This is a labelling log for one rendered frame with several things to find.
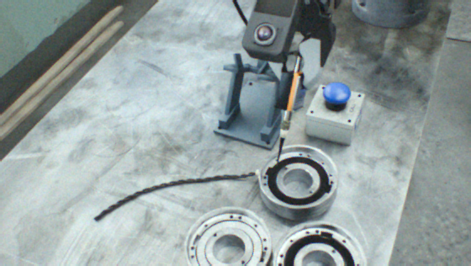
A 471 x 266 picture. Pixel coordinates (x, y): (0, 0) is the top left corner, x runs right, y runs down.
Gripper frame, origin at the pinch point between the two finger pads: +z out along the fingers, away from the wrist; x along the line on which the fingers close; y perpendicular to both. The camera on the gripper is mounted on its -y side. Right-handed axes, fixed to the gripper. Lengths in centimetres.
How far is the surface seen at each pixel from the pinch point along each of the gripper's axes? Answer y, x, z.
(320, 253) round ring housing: -15.9, -9.8, 11.0
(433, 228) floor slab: 49, -27, 93
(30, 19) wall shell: 71, 160, 69
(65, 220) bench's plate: -24.5, 24.6, 12.9
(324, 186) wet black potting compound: -7.0, -7.0, 10.2
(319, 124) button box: 3.1, -2.6, 9.9
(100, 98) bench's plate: -2.3, 36.0, 12.9
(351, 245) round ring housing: -13.9, -12.8, 10.1
